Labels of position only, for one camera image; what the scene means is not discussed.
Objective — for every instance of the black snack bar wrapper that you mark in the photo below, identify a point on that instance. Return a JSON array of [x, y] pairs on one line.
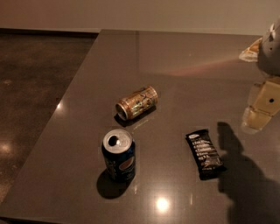
[[209, 162]]

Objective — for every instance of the orange patterned drink can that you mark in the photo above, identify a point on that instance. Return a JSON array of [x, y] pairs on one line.
[[135, 104]]

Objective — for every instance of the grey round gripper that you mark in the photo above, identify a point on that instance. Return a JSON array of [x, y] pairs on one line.
[[269, 55]]

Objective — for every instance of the blue Pepsi can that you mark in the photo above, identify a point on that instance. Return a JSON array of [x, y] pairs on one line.
[[118, 149]]

